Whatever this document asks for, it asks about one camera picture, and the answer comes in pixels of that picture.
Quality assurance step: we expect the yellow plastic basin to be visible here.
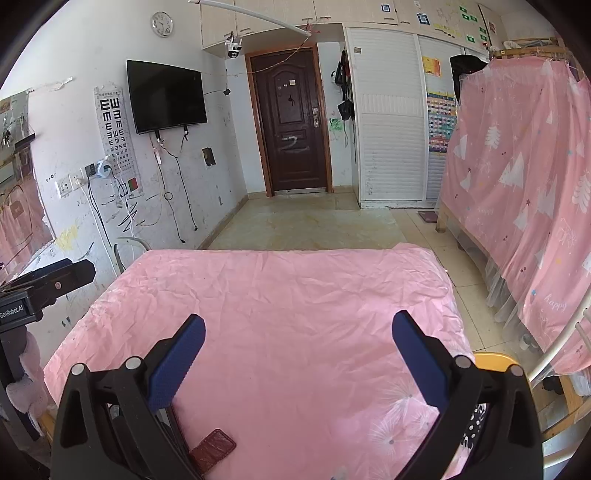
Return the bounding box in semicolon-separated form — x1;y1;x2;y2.
475;352;525;377

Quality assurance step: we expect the dark red wallet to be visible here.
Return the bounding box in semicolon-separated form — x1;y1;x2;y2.
189;429;236;475

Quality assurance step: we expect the white metal chair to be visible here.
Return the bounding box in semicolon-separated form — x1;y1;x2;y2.
526;303;591;444

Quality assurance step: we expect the pink bed sheet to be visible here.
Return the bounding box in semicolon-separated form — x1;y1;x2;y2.
44;244;473;479

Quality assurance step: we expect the eye chart poster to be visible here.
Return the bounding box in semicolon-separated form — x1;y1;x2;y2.
93;85;142;195

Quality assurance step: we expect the pink tree-print curtain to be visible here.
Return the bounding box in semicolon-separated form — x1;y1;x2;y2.
441;57;590;349

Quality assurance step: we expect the white louvered wardrobe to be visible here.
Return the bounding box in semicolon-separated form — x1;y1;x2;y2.
346;28;463;208

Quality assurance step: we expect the black hanging bag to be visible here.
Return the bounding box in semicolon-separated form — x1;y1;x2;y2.
332;50;355;121

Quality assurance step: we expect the dark brown door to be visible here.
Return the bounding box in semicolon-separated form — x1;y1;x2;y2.
245;45;334;197

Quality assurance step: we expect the black wall television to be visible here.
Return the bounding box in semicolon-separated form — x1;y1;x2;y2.
126;60;207;134

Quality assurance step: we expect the colourful wall chart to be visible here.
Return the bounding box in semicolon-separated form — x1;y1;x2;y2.
427;92;457;153

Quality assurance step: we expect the round wall clock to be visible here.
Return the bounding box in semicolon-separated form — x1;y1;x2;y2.
150;11;174;38

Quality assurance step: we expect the white security camera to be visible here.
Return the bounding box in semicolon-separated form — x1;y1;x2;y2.
224;32;242;59

